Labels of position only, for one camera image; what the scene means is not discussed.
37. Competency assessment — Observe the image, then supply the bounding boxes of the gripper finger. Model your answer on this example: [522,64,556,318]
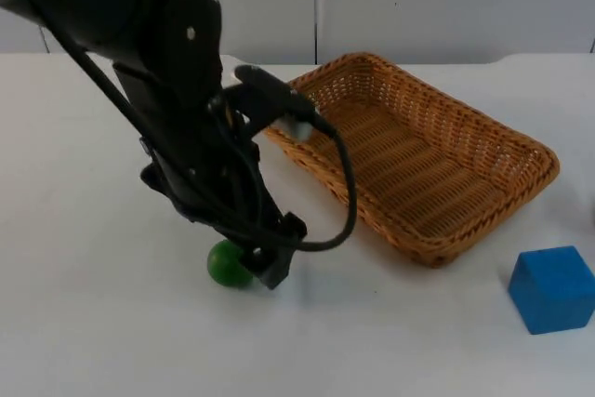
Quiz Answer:
[241,246,299,292]

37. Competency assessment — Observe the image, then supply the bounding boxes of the green ball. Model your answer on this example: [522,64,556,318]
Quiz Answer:
[206,238,257,289]

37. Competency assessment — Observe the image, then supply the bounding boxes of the pale brown wicker basket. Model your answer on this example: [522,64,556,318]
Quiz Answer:
[262,51,562,270]

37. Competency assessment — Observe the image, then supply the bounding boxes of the blue cube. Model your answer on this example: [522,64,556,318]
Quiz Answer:
[507,245,595,337]

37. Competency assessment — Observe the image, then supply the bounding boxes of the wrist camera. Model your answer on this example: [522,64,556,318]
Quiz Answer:
[221,64,323,142]

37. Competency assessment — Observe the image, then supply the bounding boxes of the black camera cable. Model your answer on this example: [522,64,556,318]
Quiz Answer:
[259,108,359,254]

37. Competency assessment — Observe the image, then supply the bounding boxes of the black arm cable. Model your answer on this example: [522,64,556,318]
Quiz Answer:
[46,20,280,249]

